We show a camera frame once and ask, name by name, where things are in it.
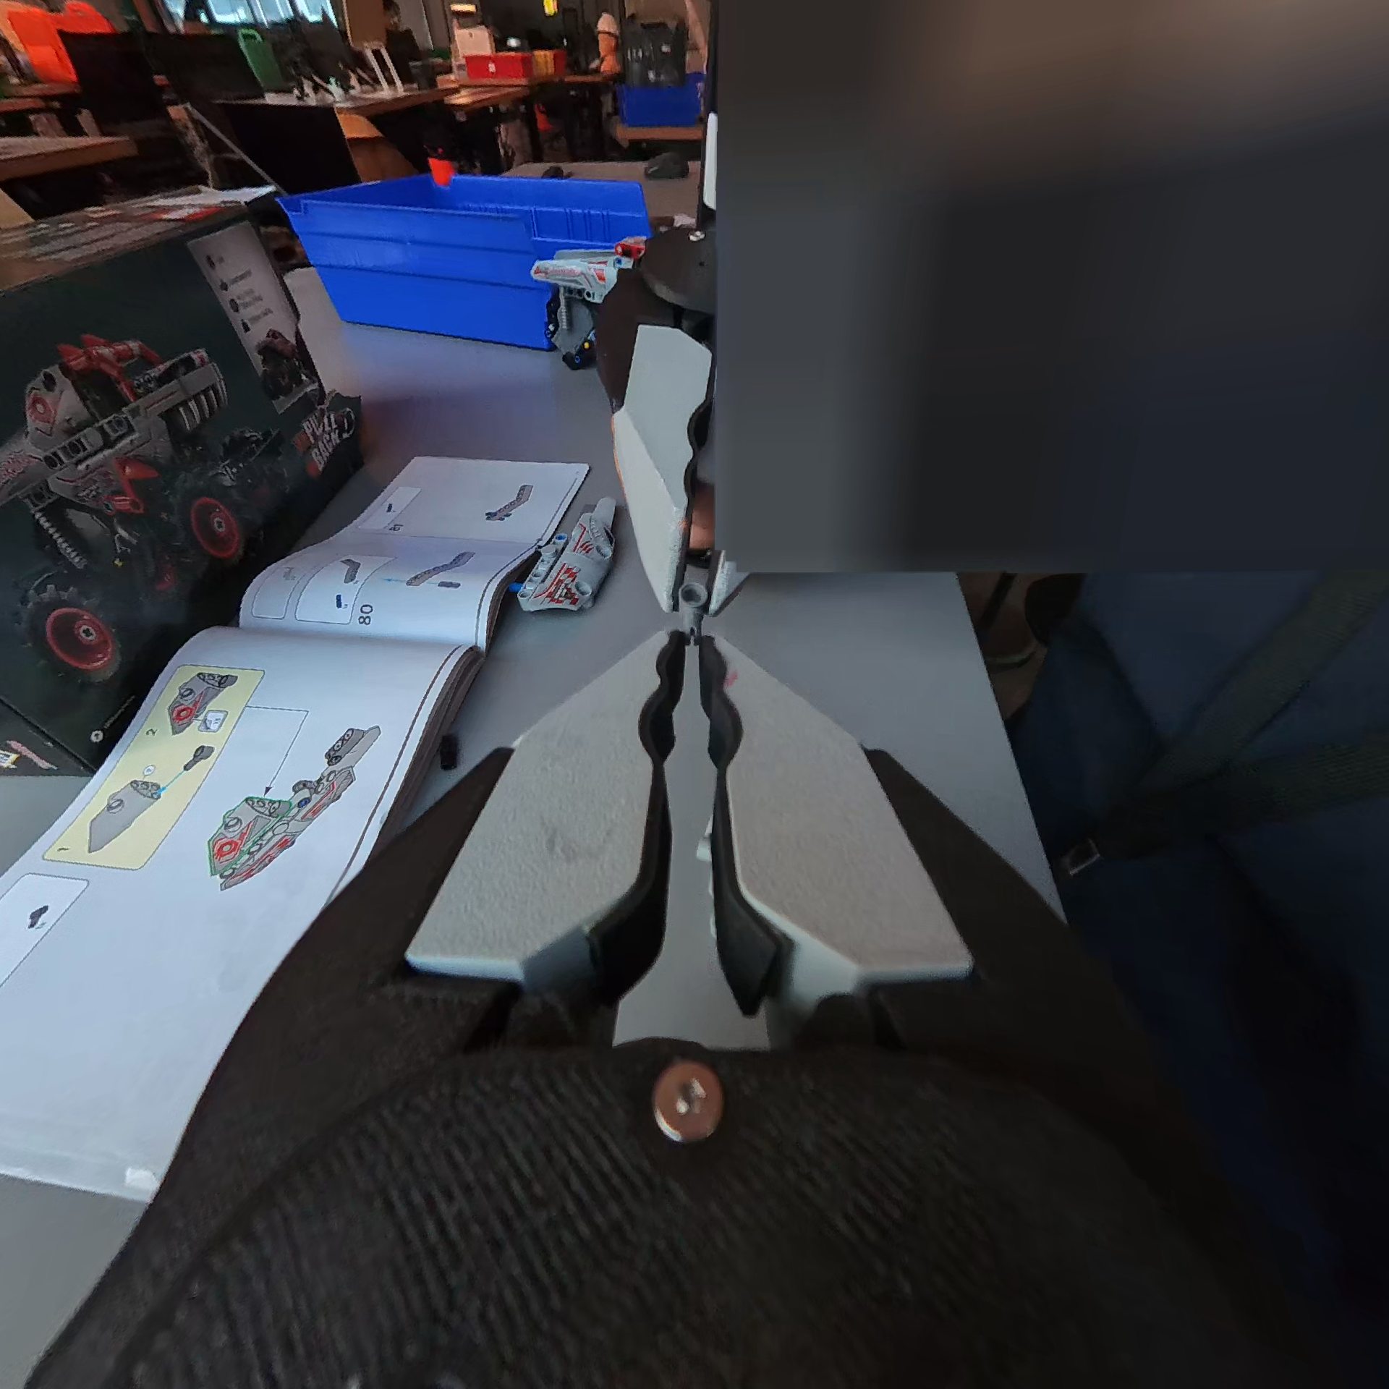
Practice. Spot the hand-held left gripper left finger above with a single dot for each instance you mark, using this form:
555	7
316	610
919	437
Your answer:
542	856

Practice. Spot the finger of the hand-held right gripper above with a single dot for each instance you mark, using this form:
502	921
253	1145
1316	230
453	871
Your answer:
721	580
656	433

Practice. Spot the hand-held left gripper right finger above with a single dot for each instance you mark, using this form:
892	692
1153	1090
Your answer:
835	856

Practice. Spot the partly built lego truck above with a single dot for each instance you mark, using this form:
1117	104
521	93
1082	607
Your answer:
580	287

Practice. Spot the grey red lego panel assembly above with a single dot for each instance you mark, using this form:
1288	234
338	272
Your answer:
569	563

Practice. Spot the small red lego piece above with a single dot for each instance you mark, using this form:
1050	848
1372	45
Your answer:
441	171

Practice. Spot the lego instruction booklet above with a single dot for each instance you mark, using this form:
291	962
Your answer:
162	955

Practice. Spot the black lego box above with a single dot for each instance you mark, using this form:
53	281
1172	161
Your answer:
129	454

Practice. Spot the blue storage crate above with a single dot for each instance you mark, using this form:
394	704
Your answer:
660	104

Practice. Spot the blue plastic bin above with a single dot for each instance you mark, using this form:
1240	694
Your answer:
434	260

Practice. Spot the red box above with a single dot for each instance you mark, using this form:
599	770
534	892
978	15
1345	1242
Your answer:
498	64

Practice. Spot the person's dark clothing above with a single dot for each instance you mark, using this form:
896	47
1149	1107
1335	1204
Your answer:
1248	976

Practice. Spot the green container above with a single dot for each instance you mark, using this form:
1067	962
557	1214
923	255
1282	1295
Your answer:
253	59

